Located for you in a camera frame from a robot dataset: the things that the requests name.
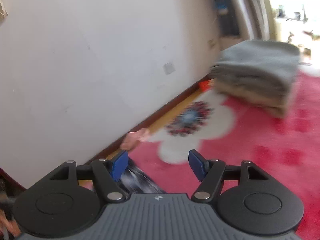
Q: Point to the person's hand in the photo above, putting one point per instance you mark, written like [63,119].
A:
[133,139]

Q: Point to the black white plaid shirt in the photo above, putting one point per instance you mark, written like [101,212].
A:
[134,180]

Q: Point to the red box on floor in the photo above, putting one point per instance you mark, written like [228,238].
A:
[206,85]

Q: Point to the grey folded cloth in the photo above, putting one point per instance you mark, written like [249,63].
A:
[268,67]

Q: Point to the pink floral blanket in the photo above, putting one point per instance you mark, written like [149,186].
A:
[287,149]

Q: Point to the blue black water dispenser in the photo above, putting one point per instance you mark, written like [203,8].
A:
[227,18]

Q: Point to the white wall socket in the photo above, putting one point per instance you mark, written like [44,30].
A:
[169,68]

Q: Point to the beige folded cloth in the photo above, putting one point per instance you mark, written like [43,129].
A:
[277,106]

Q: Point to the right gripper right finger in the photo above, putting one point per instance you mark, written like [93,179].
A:
[246,197]

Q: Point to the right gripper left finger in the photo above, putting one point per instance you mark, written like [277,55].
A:
[70,198]

